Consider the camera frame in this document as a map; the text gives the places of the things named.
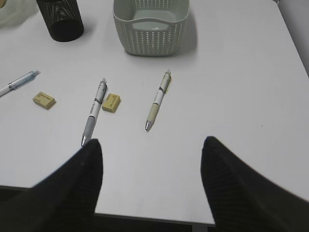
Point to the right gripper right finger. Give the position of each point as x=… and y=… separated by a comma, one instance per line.
x=242, y=200

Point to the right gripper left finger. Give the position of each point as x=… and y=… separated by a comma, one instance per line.
x=65, y=201

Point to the grey white ballpoint pen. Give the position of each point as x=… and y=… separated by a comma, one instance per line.
x=94, y=112

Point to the yellow eraser middle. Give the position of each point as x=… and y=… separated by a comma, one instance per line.
x=43, y=100

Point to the yellow eraser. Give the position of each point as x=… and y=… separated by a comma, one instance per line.
x=43, y=100
x=111, y=103

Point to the yellow eraser right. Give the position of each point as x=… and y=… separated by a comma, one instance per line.
x=111, y=103

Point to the blue white ballpoint pen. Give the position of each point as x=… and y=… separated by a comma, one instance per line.
x=30, y=76

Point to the beige white ballpoint pen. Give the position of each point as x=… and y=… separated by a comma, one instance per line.
x=163, y=88

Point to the black mesh pen holder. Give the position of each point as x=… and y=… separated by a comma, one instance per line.
x=62, y=19

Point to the green plastic woven basket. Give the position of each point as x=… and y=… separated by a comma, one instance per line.
x=134, y=20

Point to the translucent green wavy plate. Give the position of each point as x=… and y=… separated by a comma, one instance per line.
x=14, y=13

